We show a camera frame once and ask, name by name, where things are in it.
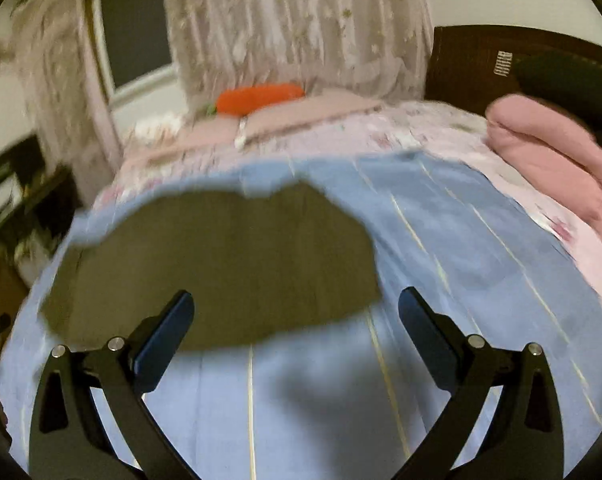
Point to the dark olive hooded puffer jacket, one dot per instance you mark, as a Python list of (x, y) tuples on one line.
[(255, 266)]

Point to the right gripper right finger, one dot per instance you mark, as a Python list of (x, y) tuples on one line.
[(525, 437)]

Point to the black garment on quilt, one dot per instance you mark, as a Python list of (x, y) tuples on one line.
[(570, 82)]

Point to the lace floral curtain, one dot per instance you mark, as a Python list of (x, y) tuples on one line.
[(57, 63), (377, 48)]

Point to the folded pink quilt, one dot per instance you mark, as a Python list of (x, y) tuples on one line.
[(552, 151)]

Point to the dark wooden headboard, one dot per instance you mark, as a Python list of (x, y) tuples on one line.
[(472, 65)]

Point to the dark window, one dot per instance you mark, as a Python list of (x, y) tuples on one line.
[(132, 45)]

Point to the pink pillow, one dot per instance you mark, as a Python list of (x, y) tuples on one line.
[(171, 134), (293, 115)]

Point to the black computer monitor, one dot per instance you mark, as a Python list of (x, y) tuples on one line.
[(25, 158)]

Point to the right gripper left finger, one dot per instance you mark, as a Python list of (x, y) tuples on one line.
[(67, 436)]

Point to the left lace floral curtain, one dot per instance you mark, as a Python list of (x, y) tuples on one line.
[(57, 63)]

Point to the left pink pillow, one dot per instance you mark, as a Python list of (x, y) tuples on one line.
[(171, 134)]

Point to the dark wooden desk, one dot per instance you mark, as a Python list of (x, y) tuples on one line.
[(32, 229)]

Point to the right pink pillow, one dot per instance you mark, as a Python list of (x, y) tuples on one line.
[(293, 115)]

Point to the orange carrot plush pillow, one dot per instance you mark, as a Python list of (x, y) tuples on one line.
[(246, 100)]

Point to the pink cartoon print bed sheet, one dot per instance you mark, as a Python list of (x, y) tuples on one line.
[(439, 129)]

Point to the blue plaid bed sheet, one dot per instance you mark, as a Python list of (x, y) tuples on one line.
[(352, 399)]

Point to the right lace floral curtain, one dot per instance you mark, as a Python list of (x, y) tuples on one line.
[(377, 48)]

